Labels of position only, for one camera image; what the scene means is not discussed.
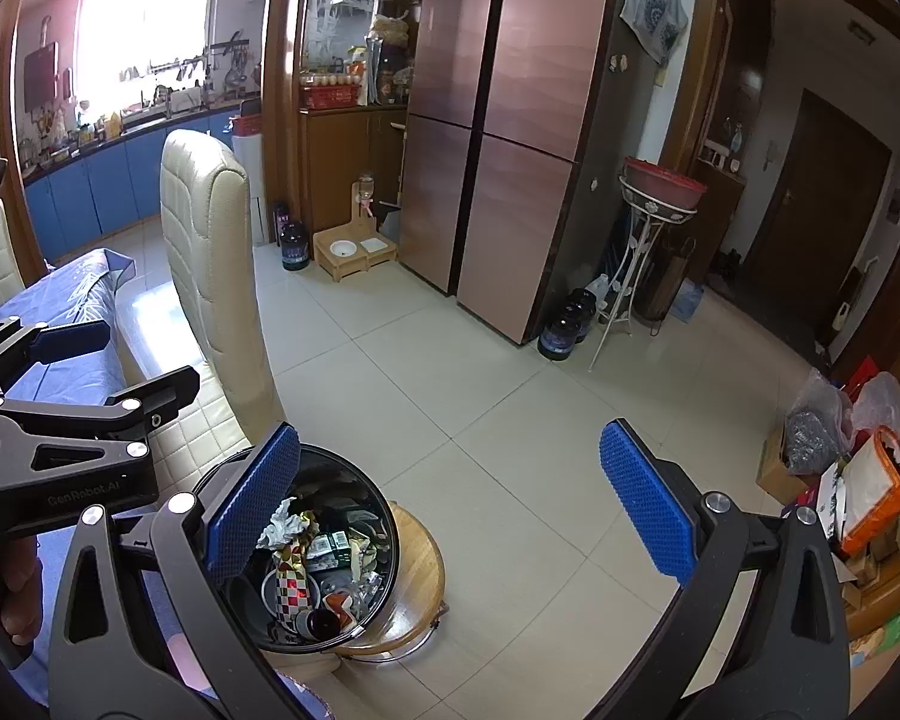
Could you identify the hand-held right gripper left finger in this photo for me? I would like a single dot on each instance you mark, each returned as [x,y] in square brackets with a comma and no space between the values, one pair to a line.
[255,495]

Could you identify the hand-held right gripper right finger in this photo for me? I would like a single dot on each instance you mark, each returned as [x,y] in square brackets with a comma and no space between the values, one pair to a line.
[649,495]

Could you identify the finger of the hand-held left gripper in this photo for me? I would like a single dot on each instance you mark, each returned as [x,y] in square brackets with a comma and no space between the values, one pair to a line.
[157,394]
[67,341]

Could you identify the white tissue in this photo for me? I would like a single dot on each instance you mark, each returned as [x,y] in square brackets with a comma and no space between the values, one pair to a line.
[281,523]

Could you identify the red yellow patterned wrapper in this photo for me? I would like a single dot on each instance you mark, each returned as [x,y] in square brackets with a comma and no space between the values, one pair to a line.
[300,551]

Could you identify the black round trash bin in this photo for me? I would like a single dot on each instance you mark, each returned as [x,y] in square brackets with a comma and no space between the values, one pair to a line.
[345,480]

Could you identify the brown bottle with white cap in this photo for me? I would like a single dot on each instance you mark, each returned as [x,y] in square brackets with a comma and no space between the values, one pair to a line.
[321,621]

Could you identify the person's left hand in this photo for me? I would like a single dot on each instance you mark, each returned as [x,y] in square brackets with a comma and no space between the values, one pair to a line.
[21,592]

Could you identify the cream quilted chair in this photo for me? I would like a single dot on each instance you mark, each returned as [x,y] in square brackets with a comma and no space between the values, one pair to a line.
[217,277]

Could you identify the blue kitchen cabinets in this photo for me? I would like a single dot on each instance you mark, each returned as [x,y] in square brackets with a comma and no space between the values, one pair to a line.
[97,187]

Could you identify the round wooden stool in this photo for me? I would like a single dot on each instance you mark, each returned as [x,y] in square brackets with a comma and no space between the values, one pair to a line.
[416,570]

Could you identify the dark water bottle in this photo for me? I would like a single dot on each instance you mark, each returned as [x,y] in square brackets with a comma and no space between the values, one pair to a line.
[559,334]
[277,219]
[294,246]
[583,306]

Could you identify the blue water jug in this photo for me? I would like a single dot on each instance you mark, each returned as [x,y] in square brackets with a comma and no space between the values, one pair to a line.
[686,304]

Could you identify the pile of bags and boxes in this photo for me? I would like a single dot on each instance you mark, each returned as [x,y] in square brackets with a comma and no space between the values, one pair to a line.
[862,480]

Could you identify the white metal stand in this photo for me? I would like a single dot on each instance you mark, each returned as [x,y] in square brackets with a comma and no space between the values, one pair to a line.
[630,277]

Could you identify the wooden pet feeder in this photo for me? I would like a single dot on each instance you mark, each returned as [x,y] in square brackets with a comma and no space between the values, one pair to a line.
[352,247]

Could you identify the small red basket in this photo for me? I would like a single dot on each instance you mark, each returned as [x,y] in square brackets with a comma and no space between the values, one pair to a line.
[246,120]

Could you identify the wooden display shelf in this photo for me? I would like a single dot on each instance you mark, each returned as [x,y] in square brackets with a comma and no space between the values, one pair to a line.
[330,157]

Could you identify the red basin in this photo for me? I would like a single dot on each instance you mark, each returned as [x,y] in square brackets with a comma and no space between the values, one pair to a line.
[664,184]

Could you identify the brown wooden door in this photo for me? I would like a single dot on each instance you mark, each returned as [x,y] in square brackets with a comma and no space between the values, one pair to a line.
[817,217]

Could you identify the kitchen window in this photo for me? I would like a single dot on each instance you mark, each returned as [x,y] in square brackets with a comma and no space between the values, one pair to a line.
[142,22]

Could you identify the copper refrigerator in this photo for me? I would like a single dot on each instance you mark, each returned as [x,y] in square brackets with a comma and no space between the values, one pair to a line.
[495,127]

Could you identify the grey wall cloth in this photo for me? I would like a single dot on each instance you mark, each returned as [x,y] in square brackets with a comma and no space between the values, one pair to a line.
[652,0]

